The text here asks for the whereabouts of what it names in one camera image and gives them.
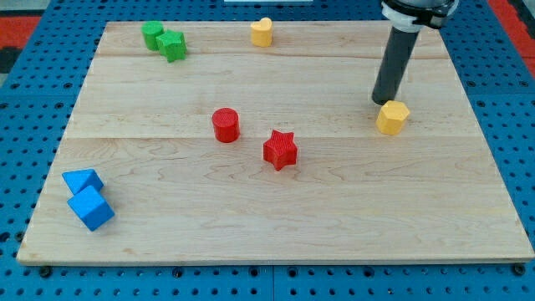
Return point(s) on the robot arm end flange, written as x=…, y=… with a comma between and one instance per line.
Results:
x=410, y=16

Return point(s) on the yellow heart block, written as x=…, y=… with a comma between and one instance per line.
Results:
x=262, y=32

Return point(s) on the red star block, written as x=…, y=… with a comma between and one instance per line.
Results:
x=280, y=150

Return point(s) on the wooden board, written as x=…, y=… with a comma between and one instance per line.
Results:
x=431, y=194

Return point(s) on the red cylinder block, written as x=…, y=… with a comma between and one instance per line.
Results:
x=226, y=126

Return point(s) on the yellow hexagon block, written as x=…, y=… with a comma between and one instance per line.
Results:
x=392, y=117

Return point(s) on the green star block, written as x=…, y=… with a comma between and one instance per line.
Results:
x=172, y=45

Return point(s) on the green cylinder block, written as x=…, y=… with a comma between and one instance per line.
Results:
x=151, y=30

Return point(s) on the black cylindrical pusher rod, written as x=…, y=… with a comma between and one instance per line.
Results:
x=396, y=56

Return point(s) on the blue cube block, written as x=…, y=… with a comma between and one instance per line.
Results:
x=91, y=208

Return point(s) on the blue triangle block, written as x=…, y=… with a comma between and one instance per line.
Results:
x=78, y=180

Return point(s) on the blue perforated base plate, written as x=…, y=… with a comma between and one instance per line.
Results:
x=41, y=89

